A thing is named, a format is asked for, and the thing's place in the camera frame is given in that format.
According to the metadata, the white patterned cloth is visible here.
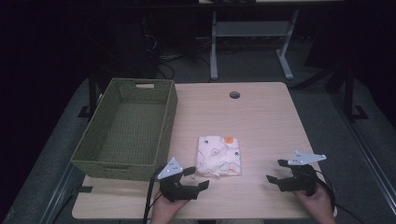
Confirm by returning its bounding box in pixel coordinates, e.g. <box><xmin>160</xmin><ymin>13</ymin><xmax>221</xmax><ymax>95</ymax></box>
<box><xmin>194</xmin><ymin>134</ymin><xmax>243</xmax><ymax>178</ymax></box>

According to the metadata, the person's left hand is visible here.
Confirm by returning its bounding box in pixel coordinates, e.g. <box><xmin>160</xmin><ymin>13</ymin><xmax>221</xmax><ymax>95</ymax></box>
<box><xmin>149</xmin><ymin>191</ymin><xmax>191</xmax><ymax>224</ymax></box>

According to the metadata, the green woven basket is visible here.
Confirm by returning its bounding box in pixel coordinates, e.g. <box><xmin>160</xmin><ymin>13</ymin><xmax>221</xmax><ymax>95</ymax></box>
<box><xmin>70</xmin><ymin>77</ymin><xmax>178</xmax><ymax>182</ymax></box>

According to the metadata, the person's right hand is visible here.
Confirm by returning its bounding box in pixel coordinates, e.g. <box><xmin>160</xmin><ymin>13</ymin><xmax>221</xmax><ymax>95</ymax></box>
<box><xmin>293</xmin><ymin>181</ymin><xmax>338</xmax><ymax>224</ymax></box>

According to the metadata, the black metal stand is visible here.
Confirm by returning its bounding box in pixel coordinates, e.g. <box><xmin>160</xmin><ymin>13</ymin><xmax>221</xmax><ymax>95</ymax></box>
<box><xmin>340</xmin><ymin>62</ymin><xmax>370</xmax><ymax>121</ymax></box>
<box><xmin>77</xmin><ymin>69</ymin><xmax>104</xmax><ymax>119</ymax></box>

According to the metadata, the black cable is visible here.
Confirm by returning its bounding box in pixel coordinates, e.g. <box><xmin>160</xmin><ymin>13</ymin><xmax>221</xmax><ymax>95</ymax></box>
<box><xmin>142</xmin><ymin>169</ymin><xmax>164</xmax><ymax>224</ymax></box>
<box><xmin>312</xmin><ymin>169</ymin><xmax>368</xmax><ymax>224</ymax></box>

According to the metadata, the grey metal table frame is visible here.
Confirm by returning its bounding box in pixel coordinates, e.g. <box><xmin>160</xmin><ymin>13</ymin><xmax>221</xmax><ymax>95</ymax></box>
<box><xmin>208</xmin><ymin>8</ymin><xmax>301</xmax><ymax>81</ymax></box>

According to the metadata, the tangle of black cables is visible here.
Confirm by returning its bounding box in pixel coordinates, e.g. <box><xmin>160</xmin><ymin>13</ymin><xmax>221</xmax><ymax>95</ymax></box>
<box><xmin>141</xmin><ymin>18</ymin><xmax>213</xmax><ymax>80</ymax></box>

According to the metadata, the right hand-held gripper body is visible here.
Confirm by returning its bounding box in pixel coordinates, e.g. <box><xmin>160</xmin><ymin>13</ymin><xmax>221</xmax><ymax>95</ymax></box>
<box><xmin>277</xmin><ymin>150</ymin><xmax>328</xmax><ymax>198</ymax></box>

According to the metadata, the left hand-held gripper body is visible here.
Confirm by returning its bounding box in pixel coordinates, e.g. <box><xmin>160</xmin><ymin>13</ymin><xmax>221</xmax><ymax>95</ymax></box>
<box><xmin>157</xmin><ymin>157</ymin><xmax>200</xmax><ymax>203</ymax></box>

